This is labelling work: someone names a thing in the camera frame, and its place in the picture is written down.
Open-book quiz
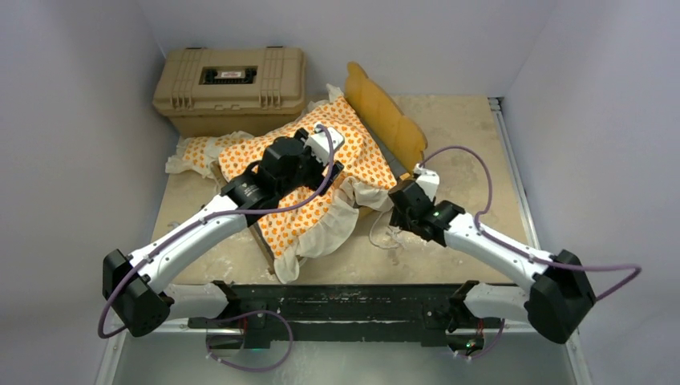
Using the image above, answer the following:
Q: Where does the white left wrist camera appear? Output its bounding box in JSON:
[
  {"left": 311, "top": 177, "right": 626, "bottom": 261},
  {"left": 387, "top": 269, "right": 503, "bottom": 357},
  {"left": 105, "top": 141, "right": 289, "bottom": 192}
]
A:
[{"left": 304, "top": 121, "right": 345, "bottom": 166}]

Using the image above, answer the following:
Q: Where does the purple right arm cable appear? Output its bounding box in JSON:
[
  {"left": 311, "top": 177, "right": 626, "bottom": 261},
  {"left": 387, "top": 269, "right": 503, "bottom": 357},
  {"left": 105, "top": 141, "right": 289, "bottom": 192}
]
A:
[{"left": 419, "top": 146, "right": 643, "bottom": 361}]

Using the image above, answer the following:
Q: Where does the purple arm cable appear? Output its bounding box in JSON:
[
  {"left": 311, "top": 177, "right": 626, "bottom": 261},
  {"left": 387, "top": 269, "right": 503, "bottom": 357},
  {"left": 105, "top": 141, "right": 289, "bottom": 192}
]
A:
[
  {"left": 419, "top": 146, "right": 643, "bottom": 361},
  {"left": 97, "top": 124, "right": 336, "bottom": 373}
]

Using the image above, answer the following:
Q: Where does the orange patterned white blanket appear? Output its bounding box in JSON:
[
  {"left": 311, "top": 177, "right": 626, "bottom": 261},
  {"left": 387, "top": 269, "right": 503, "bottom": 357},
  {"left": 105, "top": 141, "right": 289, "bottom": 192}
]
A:
[{"left": 217, "top": 83, "right": 410, "bottom": 286}]

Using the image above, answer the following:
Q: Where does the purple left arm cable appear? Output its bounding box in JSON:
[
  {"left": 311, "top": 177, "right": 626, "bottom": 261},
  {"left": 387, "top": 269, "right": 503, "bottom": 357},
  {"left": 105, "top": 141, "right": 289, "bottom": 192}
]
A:
[{"left": 97, "top": 124, "right": 336, "bottom": 373}]

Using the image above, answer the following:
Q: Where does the small orange patterned pillow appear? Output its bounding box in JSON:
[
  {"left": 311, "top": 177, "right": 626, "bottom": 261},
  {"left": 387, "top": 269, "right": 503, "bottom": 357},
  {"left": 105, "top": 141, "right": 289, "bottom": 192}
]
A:
[{"left": 164, "top": 130, "right": 256, "bottom": 179}]

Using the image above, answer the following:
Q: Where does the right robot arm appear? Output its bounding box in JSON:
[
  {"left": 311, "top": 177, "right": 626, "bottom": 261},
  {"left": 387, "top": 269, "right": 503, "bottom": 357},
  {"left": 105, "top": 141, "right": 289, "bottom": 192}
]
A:
[{"left": 388, "top": 179, "right": 596, "bottom": 344}]

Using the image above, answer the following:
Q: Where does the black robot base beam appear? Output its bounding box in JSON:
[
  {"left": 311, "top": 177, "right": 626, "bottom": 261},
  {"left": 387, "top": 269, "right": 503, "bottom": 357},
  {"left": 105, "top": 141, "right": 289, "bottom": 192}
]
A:
[{"left": 188, "top": 281, "right": 500, "bottom": 349}]

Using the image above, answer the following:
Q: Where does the wooden pet bed frame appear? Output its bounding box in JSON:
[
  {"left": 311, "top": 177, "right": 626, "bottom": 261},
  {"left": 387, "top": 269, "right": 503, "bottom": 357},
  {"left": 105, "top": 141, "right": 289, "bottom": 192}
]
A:
[{"left": 209, "top": 61, "right": 429, "bottom": 278}]

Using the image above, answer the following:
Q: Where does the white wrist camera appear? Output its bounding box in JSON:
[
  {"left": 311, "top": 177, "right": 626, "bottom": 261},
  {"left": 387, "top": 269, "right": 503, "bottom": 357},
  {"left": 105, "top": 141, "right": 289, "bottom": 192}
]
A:
[
  {"left": 304, "top": 121, "right": 345, "bottom": 166},
  {"left": 413, "top": 163, "right": 440, "bottom": 201}
]

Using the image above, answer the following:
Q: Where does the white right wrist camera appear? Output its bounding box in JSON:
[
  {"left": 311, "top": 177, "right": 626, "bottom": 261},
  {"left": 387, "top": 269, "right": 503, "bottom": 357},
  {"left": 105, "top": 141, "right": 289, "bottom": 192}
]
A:
[{"left": 413, "top": 163, "right": 440, "bottom": 201}]

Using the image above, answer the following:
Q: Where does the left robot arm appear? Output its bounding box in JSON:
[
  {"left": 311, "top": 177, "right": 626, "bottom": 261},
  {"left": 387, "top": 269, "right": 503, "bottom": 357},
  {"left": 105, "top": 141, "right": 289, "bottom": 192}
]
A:
[{"left": 97, "top": 123, "right": 345, "bottom": 339}]

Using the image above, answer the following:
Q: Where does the tan plastic tool case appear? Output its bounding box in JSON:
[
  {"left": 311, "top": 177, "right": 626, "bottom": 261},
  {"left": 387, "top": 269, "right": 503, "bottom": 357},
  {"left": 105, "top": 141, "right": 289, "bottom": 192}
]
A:
[{"left": 152, "top": 47, "right": 306, "bottom": 138}]

